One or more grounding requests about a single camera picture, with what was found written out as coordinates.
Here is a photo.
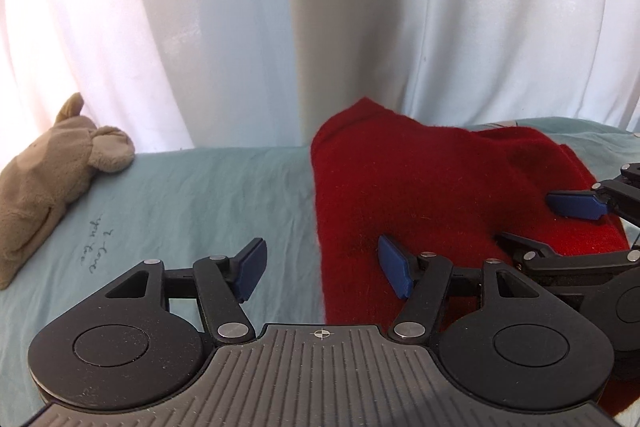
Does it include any brown plush toy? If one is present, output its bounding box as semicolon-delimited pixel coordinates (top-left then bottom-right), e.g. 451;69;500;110
0;93;136;291

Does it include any light blue printed bed sheet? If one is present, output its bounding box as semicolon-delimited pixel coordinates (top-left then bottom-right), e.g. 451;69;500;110
0;117;640;427

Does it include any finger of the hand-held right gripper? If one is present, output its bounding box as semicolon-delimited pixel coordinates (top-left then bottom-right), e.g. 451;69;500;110
494;231;640;279
546;163;640;229

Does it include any white curtain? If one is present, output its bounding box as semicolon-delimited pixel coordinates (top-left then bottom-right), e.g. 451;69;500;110
0;0;640;156

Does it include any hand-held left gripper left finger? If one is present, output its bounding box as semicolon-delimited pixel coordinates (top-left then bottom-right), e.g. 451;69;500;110
102;237;268;345

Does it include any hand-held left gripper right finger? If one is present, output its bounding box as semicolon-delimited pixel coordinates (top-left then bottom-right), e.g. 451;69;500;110
377;234;547;345

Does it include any red knit sweater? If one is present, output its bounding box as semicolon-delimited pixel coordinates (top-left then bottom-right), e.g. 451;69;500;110
310;97;633;427

